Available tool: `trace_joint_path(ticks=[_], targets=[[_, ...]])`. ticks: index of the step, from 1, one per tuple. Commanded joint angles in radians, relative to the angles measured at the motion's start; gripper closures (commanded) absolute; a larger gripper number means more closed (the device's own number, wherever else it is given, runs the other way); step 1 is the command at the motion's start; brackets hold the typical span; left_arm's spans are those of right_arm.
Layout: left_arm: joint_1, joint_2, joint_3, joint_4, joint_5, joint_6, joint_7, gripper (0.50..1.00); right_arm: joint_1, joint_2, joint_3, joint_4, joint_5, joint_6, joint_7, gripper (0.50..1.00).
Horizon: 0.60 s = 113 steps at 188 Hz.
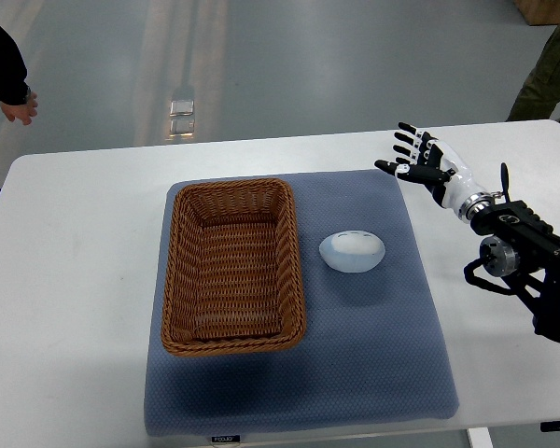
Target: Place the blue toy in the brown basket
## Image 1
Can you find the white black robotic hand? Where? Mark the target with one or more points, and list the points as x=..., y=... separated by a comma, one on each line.
x=426, y=160

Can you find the bystander bare hand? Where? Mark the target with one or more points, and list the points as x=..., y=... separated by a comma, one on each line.
x=22, y=113

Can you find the blue white plush toy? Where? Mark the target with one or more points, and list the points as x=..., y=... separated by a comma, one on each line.
x=352, y=251

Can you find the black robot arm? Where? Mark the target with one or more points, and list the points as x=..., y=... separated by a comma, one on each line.
x=519, y=256

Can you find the bystander dark sleeve forearm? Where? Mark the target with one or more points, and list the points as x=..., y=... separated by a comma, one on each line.
x=13, y=72

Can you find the brown wicker basket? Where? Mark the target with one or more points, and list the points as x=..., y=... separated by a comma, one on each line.
x=233, y=275

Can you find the metal floor socket plates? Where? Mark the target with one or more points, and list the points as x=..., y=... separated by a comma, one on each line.
x=182, y=118

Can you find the bystander olive green trousers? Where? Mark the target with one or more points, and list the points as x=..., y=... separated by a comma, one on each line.
x=540, y=93

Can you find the cardboard box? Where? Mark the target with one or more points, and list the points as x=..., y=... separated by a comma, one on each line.
x=539, y=12

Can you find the blue quilted mat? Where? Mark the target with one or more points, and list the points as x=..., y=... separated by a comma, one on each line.
x=373, y=351

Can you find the white table leg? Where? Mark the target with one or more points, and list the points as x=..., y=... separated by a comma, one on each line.
x=479, y=437

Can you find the black bracket at table edge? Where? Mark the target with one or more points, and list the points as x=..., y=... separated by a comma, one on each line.
x=552, y=426

